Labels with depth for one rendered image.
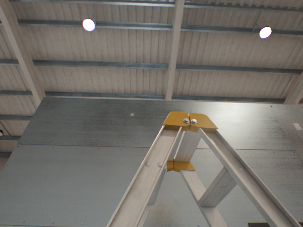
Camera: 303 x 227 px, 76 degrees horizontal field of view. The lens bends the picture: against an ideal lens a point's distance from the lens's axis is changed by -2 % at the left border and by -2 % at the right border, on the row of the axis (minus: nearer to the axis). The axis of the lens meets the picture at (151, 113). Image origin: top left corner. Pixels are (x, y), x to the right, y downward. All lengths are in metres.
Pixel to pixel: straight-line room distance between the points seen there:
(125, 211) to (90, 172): 0.93
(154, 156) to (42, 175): 1.05
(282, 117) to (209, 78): 6.14
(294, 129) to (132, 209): 1.78
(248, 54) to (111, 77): 5.08
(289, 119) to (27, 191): 2.18
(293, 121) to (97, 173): 1.76
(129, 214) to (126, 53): 6.94
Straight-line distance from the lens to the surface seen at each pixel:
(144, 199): 0.59
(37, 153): 1.70
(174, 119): 0.76
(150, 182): 0.62
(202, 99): 8.44
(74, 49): 7.74
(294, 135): 2.08
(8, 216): 1.54
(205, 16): 7.06
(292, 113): 2.30
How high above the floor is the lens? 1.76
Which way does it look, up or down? 45 degrees up
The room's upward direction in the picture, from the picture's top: straight up
